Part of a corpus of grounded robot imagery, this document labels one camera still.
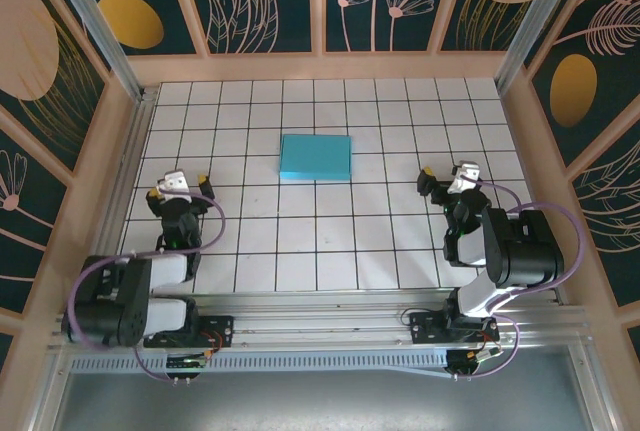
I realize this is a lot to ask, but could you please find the teal and white paper box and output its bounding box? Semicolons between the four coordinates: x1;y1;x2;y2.
277;133;354;183

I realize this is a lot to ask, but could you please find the black controller board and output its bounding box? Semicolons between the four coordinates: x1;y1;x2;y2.
446;345;504;381
164;353;211;385

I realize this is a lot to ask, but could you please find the grey metal sheet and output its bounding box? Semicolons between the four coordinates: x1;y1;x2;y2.
47;348;596;431

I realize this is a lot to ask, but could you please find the aluminium side rail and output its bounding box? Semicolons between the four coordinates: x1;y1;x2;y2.
74;85;160;312

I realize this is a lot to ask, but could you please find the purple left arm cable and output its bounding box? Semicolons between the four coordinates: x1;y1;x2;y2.
64;189;226;382

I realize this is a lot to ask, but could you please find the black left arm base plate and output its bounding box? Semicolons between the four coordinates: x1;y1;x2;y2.
142;314;236;350

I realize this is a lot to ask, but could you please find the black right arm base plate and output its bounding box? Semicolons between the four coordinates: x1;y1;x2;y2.
408;310;501;346

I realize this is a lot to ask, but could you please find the aluminium rail frame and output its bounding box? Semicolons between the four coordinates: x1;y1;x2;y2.
47;286;594;352

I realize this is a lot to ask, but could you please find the aluminium corner post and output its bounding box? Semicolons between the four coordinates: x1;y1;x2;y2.
493;0;587;97
39;0;146;102

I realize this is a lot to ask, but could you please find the slotted grey cable tray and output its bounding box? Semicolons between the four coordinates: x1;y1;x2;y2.
69;353;454;377

